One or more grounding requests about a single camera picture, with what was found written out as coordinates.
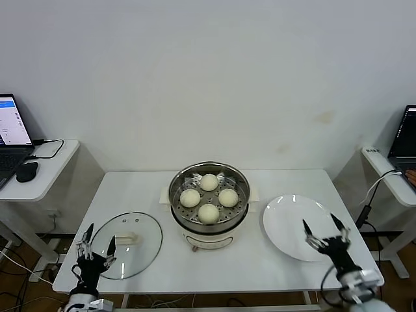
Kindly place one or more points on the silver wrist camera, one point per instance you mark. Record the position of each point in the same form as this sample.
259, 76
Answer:
367, 278
102, 305

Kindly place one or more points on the white power strip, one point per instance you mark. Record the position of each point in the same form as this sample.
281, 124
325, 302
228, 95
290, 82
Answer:
372, 150

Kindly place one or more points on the stainless steel steamer basket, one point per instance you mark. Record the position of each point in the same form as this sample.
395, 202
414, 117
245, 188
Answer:
240, 185

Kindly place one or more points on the white table leg frame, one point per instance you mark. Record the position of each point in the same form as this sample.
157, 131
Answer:
227, 308

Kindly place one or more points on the white wall socket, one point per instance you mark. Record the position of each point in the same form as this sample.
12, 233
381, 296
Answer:
55, 213

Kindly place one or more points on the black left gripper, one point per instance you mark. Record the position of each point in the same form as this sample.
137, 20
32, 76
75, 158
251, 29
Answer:
91, 269

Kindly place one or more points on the laptop with white screen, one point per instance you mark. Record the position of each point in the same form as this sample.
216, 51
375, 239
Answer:
13, 120

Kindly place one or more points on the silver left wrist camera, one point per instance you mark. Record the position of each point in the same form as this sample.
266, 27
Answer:
102, 305

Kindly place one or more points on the white steamed baozi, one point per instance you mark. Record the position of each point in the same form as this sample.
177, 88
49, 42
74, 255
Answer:
208, 214
190, 198
209, 182
228, 197

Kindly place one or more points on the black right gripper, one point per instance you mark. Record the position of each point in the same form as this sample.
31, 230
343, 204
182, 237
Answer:
339, 253

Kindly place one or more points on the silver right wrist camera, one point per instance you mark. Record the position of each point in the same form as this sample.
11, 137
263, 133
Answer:
367, 278

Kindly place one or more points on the bare person hand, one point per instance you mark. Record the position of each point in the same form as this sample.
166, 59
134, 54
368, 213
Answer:
412, 177

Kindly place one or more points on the white electric cooker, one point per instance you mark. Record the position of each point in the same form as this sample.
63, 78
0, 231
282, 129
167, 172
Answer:
211, 240

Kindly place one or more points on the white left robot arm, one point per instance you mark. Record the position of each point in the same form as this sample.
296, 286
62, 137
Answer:
78, 304

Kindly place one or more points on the black computer mouse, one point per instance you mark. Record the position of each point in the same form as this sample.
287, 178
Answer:
26, 171

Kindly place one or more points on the white side table with mouse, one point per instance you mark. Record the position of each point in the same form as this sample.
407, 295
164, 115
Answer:
55, 169

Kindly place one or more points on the round glass pot lid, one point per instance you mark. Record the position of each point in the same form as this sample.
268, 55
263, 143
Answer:
146, 234

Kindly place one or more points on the round white plate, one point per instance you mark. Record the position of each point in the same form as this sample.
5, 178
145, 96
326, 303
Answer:
286, 221

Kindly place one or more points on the laptop with dark screen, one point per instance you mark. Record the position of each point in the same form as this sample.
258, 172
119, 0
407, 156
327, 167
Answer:
406, 136

